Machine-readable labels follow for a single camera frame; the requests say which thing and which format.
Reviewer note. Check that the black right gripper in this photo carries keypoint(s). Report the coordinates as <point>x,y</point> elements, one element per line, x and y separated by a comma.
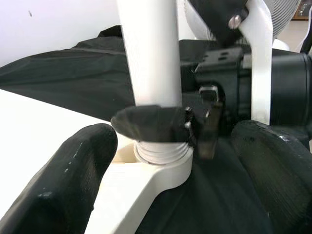
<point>224,73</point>

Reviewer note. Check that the white plastic table leg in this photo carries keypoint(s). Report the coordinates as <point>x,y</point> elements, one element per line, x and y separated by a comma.
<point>151,48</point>

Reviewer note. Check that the white floor fan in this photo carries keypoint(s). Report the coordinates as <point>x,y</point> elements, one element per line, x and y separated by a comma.
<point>280,14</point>

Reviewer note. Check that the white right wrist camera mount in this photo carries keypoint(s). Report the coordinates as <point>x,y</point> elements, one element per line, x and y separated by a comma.
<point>260,73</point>

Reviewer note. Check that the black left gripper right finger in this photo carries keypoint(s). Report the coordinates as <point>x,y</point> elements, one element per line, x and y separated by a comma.
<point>280,175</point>

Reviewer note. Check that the black cloth cover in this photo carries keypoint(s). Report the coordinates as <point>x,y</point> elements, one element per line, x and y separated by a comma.
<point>73,73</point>

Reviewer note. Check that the white plastic ribbed table top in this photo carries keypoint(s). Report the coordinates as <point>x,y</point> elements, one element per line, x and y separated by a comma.
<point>36,117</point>

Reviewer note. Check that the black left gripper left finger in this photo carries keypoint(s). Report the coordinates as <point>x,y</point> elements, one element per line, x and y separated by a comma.
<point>61,185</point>

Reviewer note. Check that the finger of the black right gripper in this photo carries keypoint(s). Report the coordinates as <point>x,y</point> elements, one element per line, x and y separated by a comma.
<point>151,124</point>

